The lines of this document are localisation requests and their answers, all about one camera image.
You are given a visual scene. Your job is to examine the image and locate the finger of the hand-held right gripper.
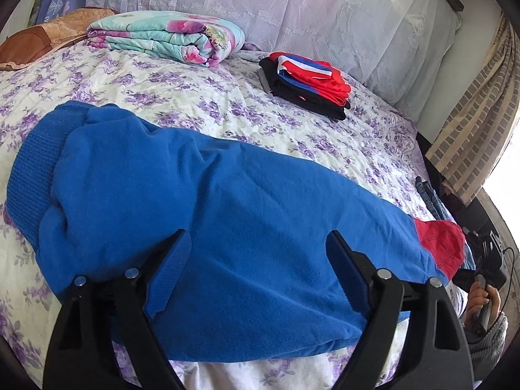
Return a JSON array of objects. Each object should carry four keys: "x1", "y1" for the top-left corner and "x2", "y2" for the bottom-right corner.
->
[{"x1": 453, "y1": 266, "x2": 476, "y2": 288}]

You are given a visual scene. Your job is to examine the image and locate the red folded garment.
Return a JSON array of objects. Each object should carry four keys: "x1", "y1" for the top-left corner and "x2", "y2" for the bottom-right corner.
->
[{"x1": 269, "y1": 51, "x2": 352, "y2": 108}]

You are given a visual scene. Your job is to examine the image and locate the stack of folded clothes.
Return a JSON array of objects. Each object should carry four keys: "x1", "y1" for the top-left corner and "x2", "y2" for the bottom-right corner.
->
[{"x1": 259, "y1": 58, "x2": 351, "y2": 122}]

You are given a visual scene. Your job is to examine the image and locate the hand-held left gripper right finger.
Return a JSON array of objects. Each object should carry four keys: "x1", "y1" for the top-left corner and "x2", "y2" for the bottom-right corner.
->
[{"x1": 326, "y1": 230, "x2": 475, "y2": 390}]

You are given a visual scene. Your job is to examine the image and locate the purple floral bed sheet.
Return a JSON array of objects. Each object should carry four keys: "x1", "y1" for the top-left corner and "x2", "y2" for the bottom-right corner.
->
[{"x1": 0, "y1": 41, "x2": 476, "y2": 390}]

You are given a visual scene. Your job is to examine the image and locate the checkered beige curtain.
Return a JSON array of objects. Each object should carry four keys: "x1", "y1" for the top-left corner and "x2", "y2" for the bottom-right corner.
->
[{"x1": 424, "y1": 12, "x2": 520, "y2": 204}]

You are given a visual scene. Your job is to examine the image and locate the folded floral quilt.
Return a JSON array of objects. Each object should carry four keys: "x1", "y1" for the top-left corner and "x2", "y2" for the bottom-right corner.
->
[{"x1": 87, "y1": 10, "x2": 245, "y2": 68}]

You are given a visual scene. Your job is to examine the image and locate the white lace mosquito net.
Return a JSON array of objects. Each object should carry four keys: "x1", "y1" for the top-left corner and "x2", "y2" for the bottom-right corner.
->
[{"x1": 85, "y1": 0, "x2": 464, "y2": 118}]

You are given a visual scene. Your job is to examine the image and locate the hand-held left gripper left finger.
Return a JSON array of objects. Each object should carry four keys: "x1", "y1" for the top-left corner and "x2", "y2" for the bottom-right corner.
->
[{"x1": 43, "y1": 229, "x2": 192, "y2": 390}]

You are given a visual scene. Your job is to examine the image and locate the person's right hand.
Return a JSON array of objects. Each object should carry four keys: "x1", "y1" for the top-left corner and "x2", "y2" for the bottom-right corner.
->
[{"x1": 465, "y1": 282, "x2": 502, "y2": 334}]

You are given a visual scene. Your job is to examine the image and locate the brown pillow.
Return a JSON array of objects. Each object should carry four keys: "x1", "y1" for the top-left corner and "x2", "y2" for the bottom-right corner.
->
[{"x1": 0, "y1": 7, "x2": 120, "y2": 72}]

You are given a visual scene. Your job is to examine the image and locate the blue fleece pants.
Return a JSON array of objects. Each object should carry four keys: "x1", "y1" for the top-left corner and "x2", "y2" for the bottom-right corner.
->
[{"x1": 5, "y1": 99, "x2": 467, "y2": 363}]

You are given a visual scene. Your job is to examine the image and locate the blue jeans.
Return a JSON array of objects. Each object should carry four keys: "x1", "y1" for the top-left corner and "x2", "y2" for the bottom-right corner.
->
[{"x1": 415, "y1": 175, "x2": 476, "y2": 271}]

